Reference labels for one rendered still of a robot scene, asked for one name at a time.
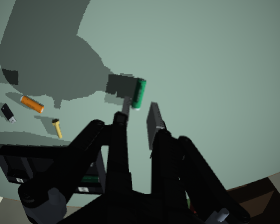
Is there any orange cylinder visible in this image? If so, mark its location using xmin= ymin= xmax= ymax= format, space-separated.
xmin=20 ymin=95 xmax=44 ymax=114

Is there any black rack of labelled bins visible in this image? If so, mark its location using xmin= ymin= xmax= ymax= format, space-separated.
xmin=0 ymin=145 xmax=106 ymax=195

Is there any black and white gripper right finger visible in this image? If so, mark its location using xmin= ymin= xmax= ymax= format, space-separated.
xmin=146 ymin=102 xmax=251 ymax=224

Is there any brass bolt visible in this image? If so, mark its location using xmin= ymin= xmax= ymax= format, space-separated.
xmin=52 ymin=119 xmax=62 ymax=138

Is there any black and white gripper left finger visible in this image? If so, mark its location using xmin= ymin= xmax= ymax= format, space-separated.
xmin=18 ymin=96 xmax=137 ymax=224

